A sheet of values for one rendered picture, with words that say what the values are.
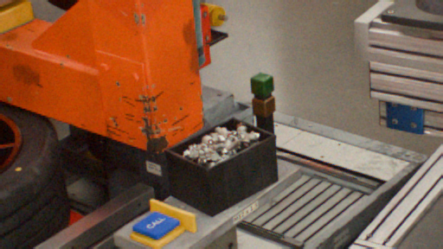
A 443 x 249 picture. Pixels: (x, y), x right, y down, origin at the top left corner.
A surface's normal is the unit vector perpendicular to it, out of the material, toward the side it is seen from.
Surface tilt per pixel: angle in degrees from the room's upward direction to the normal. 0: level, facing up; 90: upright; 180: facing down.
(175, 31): 90
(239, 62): 0
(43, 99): 90
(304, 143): 0
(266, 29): 0
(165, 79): 90
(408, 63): 90
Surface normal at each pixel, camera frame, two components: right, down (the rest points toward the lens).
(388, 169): -0.06, -0.89
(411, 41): -0.50, 0.43
